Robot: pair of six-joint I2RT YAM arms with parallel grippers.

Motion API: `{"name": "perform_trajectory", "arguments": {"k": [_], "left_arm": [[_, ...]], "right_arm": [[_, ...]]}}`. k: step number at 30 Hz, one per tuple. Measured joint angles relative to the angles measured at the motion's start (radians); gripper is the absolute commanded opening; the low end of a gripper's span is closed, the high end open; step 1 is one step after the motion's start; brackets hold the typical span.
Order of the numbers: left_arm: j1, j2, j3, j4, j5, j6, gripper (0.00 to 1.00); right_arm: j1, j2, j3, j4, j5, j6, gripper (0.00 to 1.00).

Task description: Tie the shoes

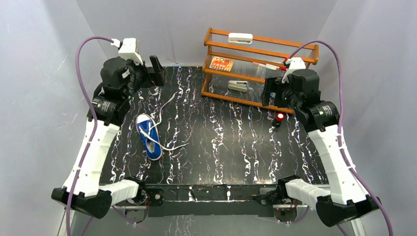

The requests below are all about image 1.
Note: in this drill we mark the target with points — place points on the white box top shelf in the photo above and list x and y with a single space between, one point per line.
240 38

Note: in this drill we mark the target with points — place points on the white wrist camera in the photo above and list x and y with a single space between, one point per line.
128 48
292 64

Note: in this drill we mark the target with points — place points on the orange snack packet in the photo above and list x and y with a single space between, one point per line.
221 63

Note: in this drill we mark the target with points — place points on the red emergency button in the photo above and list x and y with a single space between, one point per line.
278 119

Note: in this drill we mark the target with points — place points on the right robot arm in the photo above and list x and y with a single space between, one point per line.
346 199

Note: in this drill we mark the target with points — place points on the wooden shelf rack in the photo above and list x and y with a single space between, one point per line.
263 50

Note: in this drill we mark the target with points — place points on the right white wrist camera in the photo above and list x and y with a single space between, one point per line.
292 64

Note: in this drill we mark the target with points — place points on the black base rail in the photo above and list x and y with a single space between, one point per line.
260 200

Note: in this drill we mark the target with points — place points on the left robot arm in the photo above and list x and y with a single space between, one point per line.
121 79

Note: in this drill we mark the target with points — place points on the blue canvas sneaker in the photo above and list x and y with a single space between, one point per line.
146 127

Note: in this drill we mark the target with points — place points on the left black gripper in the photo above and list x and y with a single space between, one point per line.
147 73

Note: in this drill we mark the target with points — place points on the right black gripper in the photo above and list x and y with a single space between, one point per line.
273 85

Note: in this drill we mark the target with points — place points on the grey stapler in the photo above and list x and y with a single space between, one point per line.
241 86

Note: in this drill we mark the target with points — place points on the white shoelace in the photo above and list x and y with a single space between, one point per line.
161 129

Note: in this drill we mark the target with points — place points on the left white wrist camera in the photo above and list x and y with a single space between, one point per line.
128 48

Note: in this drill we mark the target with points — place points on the red white marker pen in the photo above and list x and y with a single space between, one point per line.
270 66

